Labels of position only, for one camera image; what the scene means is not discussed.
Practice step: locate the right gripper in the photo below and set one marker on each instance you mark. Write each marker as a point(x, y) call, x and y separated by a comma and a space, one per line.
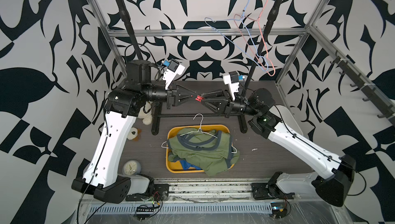
point(227, 107)

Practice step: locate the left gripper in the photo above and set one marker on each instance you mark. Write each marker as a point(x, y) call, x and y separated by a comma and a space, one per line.
point(173, 96)

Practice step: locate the red clothespin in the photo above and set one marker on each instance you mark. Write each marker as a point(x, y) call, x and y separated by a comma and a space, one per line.
point(199, 98)

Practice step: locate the white wire hanger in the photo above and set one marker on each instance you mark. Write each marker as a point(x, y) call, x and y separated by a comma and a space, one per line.
point(199, 130)

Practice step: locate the green tank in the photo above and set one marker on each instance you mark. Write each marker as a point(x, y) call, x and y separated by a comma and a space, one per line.
point(212, 155)

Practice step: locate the blue tank top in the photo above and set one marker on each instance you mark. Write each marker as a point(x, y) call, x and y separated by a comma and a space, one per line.
point(188, 166)

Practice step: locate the blue wire hanger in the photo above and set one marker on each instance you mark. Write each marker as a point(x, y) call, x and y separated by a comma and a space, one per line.
point(238, 20)

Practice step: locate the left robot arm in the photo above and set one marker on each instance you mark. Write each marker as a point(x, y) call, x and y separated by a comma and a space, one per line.
point(101, 179)

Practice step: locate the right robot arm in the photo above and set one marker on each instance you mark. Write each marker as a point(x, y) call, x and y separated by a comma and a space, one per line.
point(332, 174)

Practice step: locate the white plush toy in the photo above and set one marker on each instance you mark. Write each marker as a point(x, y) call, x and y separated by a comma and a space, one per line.
point(145, 113)

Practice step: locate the brown white plush piece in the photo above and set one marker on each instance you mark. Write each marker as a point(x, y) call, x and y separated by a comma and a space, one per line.
point(134, 134)

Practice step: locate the white plastic bin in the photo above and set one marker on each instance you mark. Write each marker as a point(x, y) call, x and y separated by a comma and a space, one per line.
point(285, 114)

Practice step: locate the yellow plastic tray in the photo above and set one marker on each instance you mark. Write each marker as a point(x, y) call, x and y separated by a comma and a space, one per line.
point(175, 167)

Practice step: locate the small round clock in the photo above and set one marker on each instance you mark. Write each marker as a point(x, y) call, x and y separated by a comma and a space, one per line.
point(131, 168)

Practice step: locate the black clothes rack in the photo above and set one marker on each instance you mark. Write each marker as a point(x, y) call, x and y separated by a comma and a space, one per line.
point(139, 87)

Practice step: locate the small circuit board left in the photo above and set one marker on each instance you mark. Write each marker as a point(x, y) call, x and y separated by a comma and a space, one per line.
point(143, 212)

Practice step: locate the small circuit board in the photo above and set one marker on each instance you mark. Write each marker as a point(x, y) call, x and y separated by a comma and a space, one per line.
point(280, 210)
point(143, 212)

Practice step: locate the small circuit board right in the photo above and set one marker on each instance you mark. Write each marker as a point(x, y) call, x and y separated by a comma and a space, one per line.
point(280, 210)

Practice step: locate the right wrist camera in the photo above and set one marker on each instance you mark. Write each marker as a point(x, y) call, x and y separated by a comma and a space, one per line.
point(232, 80)

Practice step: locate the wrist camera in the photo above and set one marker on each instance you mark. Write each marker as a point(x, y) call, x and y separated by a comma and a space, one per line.
point(174, 68)
point(232, 80)

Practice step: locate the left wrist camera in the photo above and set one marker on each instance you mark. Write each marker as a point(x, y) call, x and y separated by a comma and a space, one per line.
point(174, 68)

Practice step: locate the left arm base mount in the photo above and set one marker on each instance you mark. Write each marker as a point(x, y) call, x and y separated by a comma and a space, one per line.
point(148, 191)

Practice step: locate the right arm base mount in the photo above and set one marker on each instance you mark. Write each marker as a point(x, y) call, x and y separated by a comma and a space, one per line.
point(269, 190)

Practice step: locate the black wall hook rail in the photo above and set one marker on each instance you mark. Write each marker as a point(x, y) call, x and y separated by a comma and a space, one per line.
point(360, 82)

